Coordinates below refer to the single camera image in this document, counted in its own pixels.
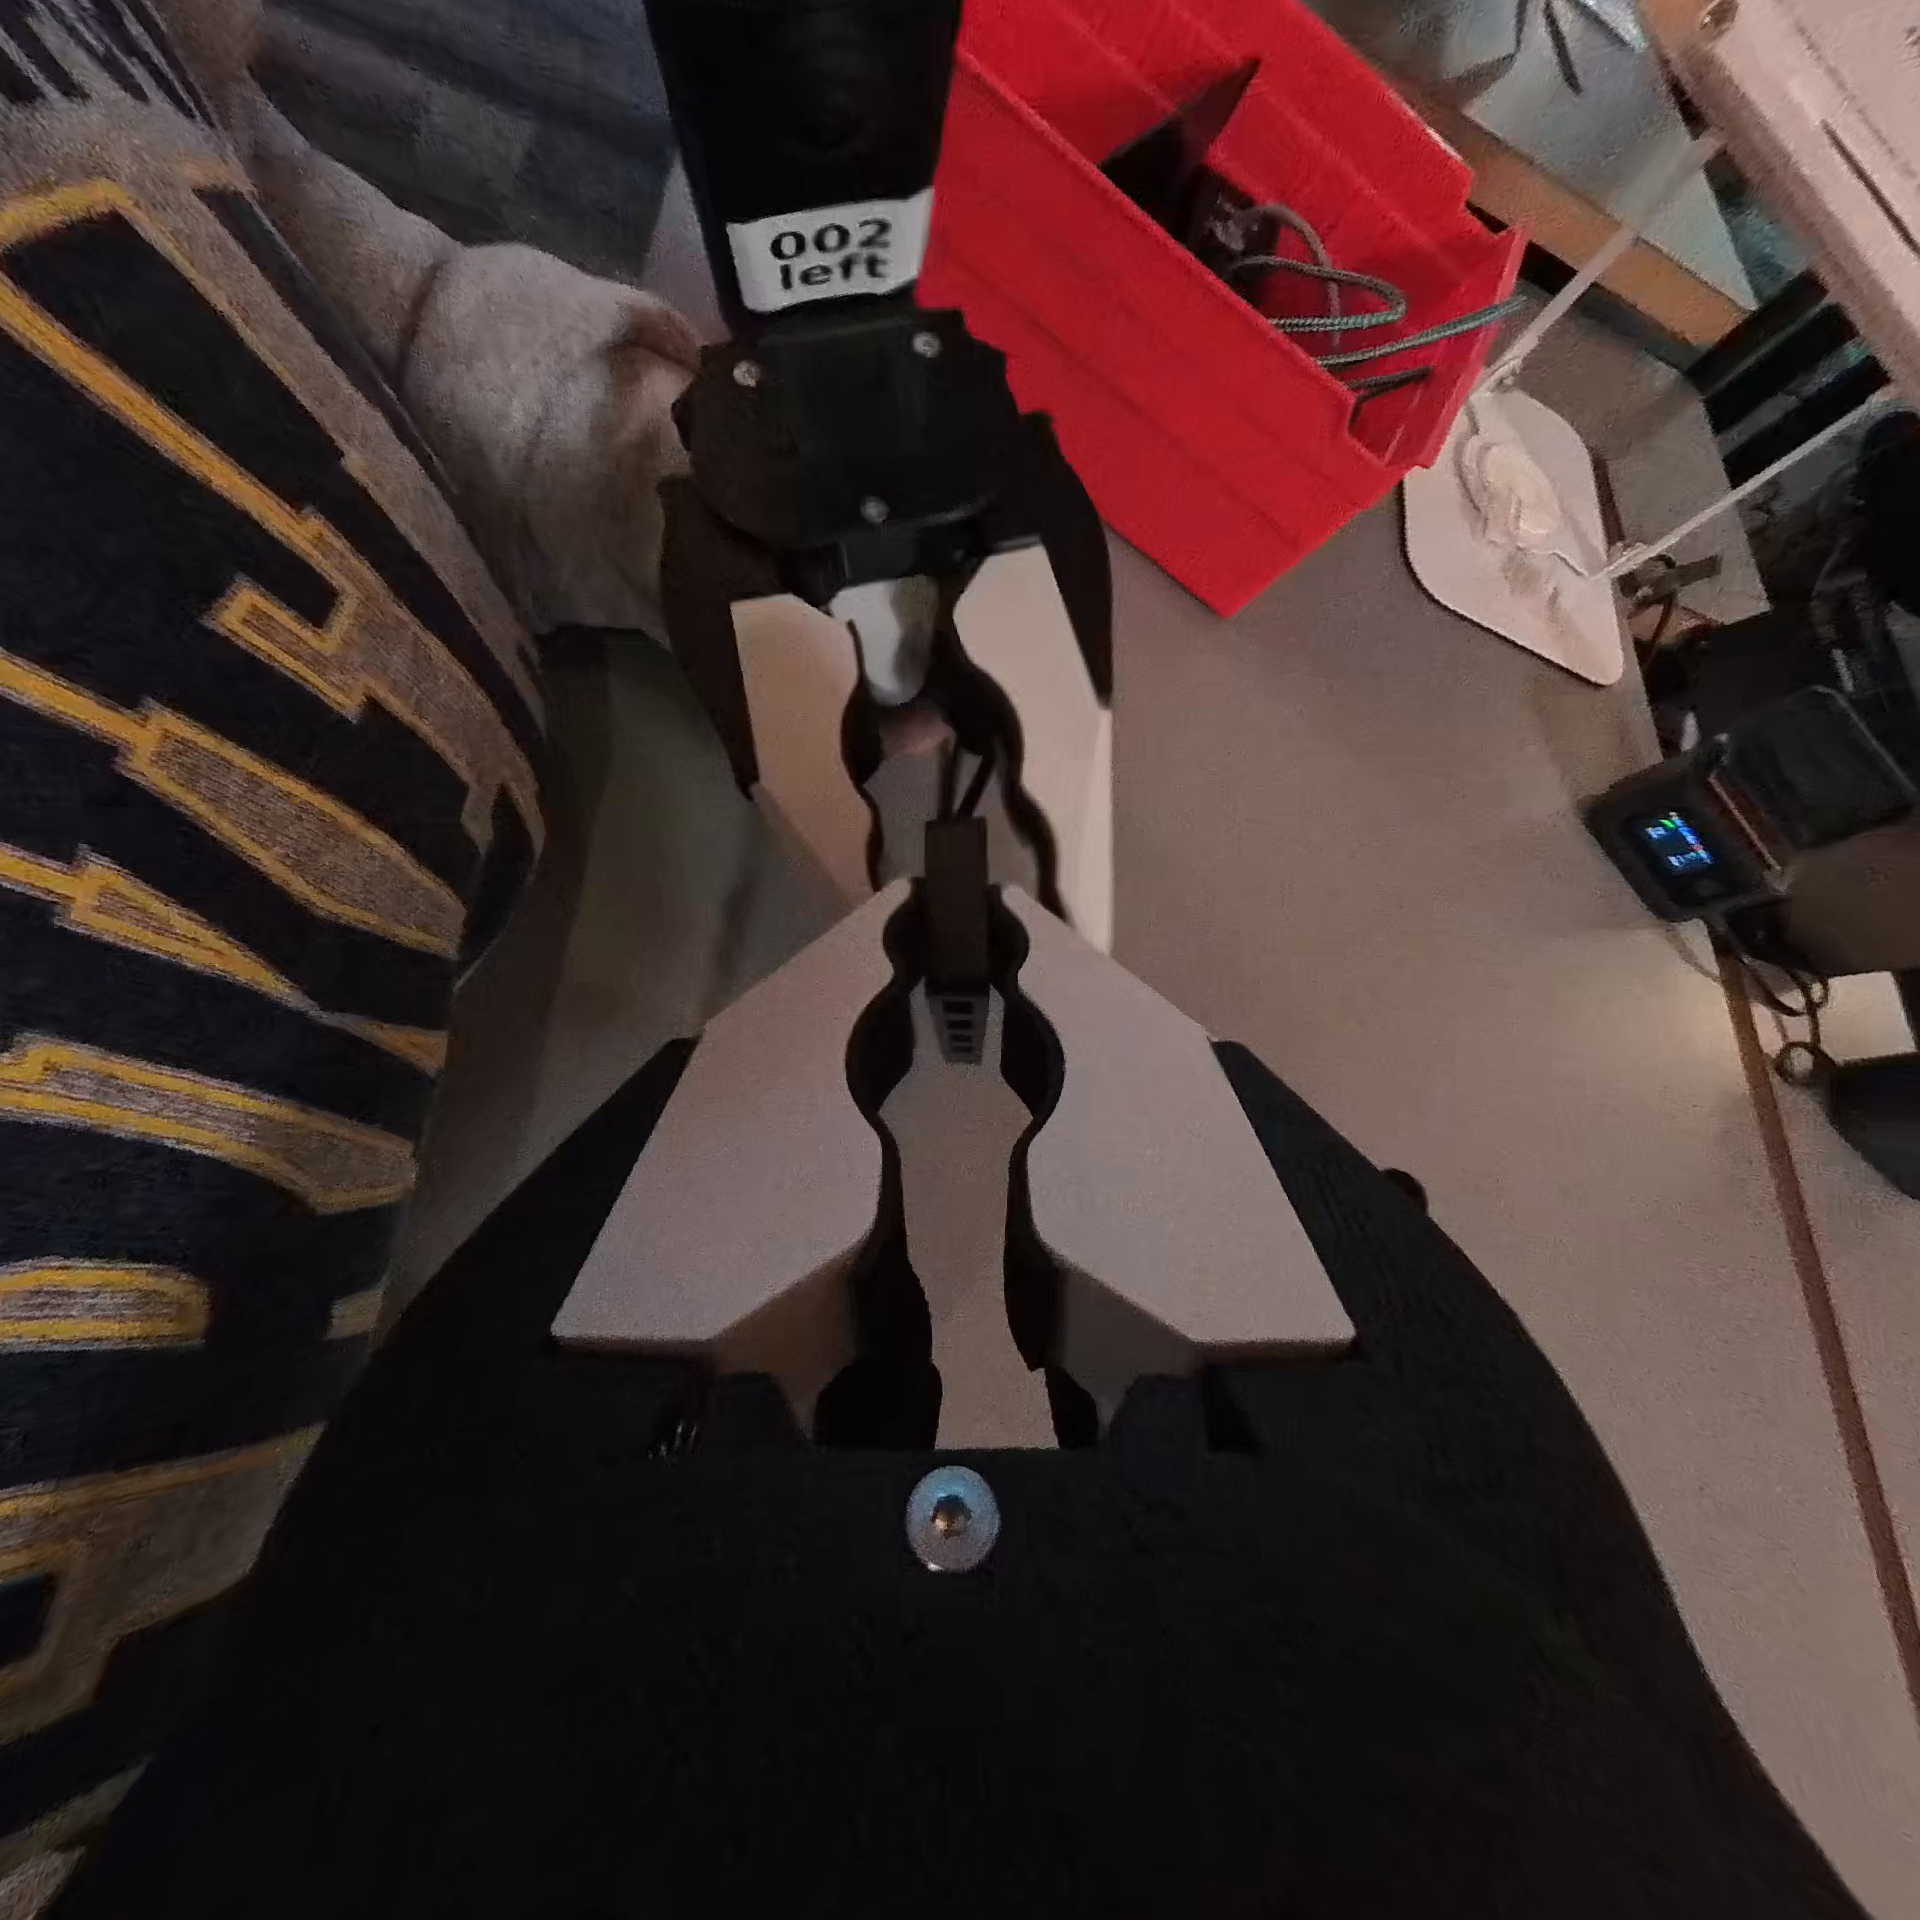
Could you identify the black power station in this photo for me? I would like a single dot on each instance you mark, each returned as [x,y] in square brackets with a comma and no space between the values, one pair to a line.
[1681,855]

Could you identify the black slotted usb hub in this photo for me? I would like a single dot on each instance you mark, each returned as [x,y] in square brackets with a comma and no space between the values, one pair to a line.
[950,1027]

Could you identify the wood edged table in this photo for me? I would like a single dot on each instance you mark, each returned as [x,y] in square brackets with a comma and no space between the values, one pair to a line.
[1590,166]

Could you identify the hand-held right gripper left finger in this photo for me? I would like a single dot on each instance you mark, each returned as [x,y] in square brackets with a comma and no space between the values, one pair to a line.
[720,1202]

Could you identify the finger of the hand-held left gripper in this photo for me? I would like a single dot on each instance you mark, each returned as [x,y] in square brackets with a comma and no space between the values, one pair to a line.
[803,751]
[1072,781]

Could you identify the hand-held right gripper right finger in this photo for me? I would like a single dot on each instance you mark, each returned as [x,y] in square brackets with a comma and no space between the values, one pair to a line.
[1185,1202]

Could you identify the white board stand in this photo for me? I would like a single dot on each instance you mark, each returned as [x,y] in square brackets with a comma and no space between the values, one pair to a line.
[1560,601]

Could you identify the clear tape roll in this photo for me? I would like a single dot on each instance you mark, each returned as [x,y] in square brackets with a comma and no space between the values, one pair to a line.
[1507,487]

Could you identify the red plastic bin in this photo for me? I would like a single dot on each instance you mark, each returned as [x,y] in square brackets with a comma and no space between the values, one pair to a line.
[1171,406]

